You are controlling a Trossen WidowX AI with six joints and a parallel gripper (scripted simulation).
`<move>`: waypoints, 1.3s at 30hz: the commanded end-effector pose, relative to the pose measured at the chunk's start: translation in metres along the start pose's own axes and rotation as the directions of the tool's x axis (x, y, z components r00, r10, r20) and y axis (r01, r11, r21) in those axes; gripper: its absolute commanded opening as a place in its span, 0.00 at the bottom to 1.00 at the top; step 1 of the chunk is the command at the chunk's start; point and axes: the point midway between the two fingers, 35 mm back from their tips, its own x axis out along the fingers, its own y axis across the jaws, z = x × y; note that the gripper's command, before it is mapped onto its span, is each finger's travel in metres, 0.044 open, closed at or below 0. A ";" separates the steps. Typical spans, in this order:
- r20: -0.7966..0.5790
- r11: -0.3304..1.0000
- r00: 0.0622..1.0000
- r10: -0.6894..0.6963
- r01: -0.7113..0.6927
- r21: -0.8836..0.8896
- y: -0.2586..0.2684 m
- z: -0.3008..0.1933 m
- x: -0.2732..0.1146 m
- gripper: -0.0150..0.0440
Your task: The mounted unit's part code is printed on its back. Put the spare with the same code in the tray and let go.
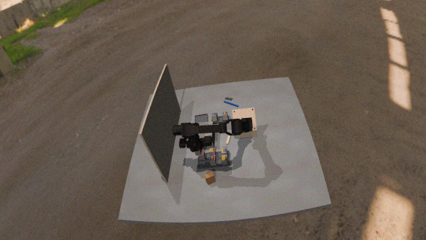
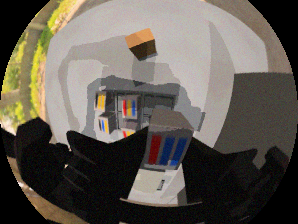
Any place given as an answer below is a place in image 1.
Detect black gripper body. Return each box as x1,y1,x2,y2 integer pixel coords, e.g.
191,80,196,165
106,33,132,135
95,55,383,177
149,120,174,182
179,134,212,148

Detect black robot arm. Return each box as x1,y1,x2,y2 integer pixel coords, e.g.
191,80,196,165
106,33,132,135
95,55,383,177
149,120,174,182
172,117,253,152

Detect dark grey panel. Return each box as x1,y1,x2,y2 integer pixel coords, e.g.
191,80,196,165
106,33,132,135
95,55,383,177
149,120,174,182
140,64,181,183

